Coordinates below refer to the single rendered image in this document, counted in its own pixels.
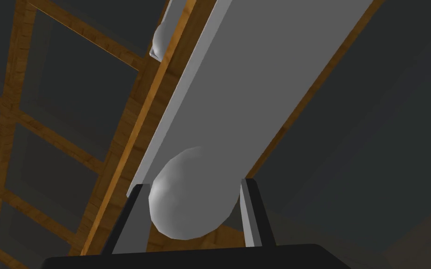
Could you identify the grey round knob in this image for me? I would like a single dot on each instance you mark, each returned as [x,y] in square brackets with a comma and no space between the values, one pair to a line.
[191,194]
[160,39]

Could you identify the grey drawer front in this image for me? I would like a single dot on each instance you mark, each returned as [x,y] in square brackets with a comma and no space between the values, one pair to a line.
[245,82]

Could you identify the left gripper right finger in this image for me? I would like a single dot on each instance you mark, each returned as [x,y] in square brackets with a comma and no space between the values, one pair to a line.
[254,216]

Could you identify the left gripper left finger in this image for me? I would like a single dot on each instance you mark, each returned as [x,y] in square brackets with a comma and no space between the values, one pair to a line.
[133,228]

